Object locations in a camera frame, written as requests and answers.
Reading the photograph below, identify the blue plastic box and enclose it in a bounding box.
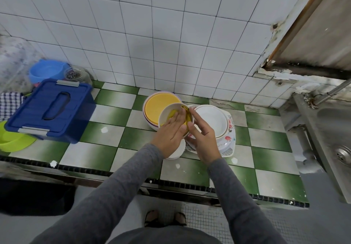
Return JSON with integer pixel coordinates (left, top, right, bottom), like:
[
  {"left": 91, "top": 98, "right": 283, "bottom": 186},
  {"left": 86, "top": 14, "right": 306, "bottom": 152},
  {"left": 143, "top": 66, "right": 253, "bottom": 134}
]
[{"left": 4, "top": 79, "right": 97, "bottom": 145}]

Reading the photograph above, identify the lime green plastic bowl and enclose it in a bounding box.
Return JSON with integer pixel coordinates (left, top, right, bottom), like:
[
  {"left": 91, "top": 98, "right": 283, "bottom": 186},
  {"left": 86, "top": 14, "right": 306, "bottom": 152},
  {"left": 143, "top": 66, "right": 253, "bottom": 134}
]
[{"left": 0, "top": 120, "right": 37, "bottom": 153}]

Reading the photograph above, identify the person's left hand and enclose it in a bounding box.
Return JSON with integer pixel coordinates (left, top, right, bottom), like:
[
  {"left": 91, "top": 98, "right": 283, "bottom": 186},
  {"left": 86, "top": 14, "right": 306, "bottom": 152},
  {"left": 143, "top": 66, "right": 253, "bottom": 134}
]
[{"left": 150, "top": 107, "right": 190, "bottom": 160}]

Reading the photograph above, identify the glass jar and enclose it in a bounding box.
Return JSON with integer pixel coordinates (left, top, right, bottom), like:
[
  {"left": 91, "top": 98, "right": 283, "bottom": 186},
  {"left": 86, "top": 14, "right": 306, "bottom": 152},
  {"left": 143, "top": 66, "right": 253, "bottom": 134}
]
[{"left": 64, "top": 67, "right": 93, "bottom": 86}]

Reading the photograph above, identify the metal faucet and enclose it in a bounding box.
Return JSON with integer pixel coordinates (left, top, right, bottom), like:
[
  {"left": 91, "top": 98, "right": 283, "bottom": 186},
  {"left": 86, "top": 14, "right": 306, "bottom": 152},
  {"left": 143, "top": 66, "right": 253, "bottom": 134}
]
[{"left": 310, "top": 78, "right": 351, "bottom": 108}]

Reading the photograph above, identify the stainless steel sink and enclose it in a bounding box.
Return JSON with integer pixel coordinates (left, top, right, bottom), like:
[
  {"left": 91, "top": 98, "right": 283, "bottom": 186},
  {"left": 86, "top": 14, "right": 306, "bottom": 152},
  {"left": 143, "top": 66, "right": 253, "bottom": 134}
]
[{"left": 292, "top": 90, "right": 351, "bottom": 205}]

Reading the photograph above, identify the person's black shoe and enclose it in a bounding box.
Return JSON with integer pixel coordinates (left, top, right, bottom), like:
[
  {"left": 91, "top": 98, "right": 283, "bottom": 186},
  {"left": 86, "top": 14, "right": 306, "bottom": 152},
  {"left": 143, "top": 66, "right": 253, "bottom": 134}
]
[
  {"left": 173, "top": 211, "right": 188, "bottom": 226},
  {"left": 143, "top": 210, "right": 160, "bottom": 227}
]

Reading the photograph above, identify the person's right forearm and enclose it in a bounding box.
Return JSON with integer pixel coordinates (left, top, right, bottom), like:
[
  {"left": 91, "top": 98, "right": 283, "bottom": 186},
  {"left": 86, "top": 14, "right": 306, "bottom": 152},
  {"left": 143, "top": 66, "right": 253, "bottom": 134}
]
[{"left": 207, "top": 158, "right": 289, "bottom": 244}]

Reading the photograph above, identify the clear plastic bag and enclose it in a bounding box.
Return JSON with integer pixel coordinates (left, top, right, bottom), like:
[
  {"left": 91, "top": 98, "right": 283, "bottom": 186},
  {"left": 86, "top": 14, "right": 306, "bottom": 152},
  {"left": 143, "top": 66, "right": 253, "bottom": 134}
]
[{"left": 0, "top": 35, "right": 42, "bottom": 94}]

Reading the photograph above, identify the stack of small white bowls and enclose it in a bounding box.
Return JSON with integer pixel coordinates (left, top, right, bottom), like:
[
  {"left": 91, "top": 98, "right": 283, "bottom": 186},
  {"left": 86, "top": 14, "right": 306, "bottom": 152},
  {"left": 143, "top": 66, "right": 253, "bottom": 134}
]
[{"left": 165, "top": 139, "right": 186, "bottom": 161}]

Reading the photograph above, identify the blue plastic bowl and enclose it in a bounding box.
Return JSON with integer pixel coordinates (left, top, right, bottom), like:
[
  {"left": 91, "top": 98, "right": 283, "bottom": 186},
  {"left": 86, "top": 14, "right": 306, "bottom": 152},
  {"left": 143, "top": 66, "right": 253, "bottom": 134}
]
[{"left": 29, "top": 59, "right": 71, "bottom": 85}]

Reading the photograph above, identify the blue white checked cloth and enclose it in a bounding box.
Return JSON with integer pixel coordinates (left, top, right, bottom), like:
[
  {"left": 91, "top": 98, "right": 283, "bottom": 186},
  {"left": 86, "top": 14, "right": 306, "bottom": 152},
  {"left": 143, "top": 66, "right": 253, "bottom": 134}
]
[{"left": 0, "top": 92, "right": 26, "bottom": 122}]

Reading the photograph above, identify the person's right hand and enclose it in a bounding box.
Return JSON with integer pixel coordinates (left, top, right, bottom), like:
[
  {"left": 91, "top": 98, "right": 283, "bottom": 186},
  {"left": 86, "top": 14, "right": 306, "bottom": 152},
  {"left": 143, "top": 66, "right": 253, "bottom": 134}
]
[{"left": 185, "top": 107, "right": 223, "bottom": 167}]

